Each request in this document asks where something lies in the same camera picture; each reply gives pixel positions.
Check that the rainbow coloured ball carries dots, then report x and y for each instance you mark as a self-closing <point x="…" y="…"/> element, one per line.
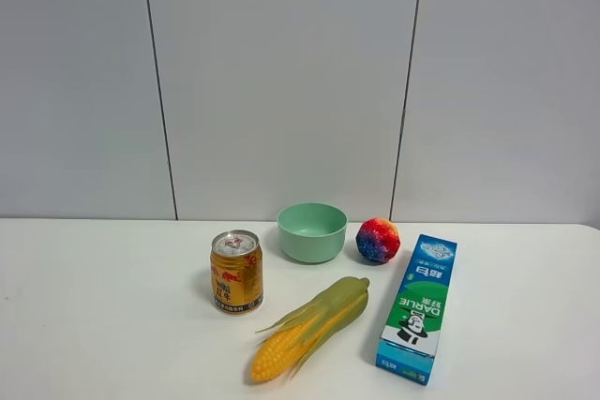
<point x="378" y="240"/>

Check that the green plastic bowl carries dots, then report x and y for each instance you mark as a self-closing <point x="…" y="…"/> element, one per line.
<point x="311" y="232"/>

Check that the gold Red Bull can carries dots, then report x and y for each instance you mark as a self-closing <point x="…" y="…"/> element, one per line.
<point x="236" y="263"/>

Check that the toy corn cob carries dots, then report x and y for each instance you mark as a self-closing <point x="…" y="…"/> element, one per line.
<point x="300" y="333"/>

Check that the Darlie toothpaste box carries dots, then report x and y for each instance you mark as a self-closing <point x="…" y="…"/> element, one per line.
<point x="410" y="337"/>

